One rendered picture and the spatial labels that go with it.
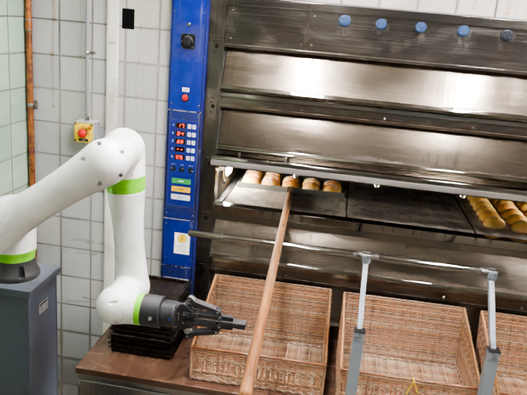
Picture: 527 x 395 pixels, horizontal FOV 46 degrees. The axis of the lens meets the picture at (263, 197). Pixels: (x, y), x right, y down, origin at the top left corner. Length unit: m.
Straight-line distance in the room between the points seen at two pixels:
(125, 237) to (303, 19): 1.30
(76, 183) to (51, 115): 1.40
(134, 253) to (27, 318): 0.37
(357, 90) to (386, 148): 0.28
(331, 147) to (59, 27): 1.32
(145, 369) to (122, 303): 0.95
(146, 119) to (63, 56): 0.46
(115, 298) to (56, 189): 0.35
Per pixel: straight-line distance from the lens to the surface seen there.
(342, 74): 2.68
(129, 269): 1.88
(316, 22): 2.69
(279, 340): 2.94
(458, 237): 2.85
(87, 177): 1.63
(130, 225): 1.83
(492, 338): 2.44
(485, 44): 2.73
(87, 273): 3.18
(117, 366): 2.73
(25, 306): 1.98
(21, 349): 2.06
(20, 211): 1.73
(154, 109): 2.83
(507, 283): 2.96
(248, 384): 1.51
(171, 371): 2.69
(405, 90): 2.68
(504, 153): 2.80
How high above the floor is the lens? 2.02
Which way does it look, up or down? 16 degrees down
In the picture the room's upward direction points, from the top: 5 degrees clockwise
